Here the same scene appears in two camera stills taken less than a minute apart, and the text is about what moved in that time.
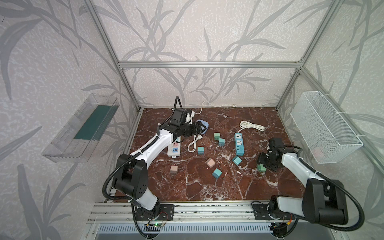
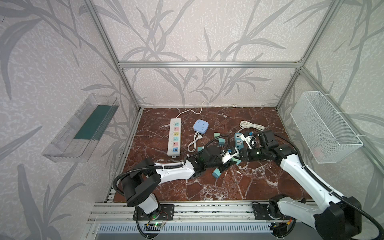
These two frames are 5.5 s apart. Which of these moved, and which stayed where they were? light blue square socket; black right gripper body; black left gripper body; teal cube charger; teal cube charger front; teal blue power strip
Moved: black left gripper body; black right gripper body
Stayed: teal cube charger; teal blue power strip; light blue square socket; teal cube charger front
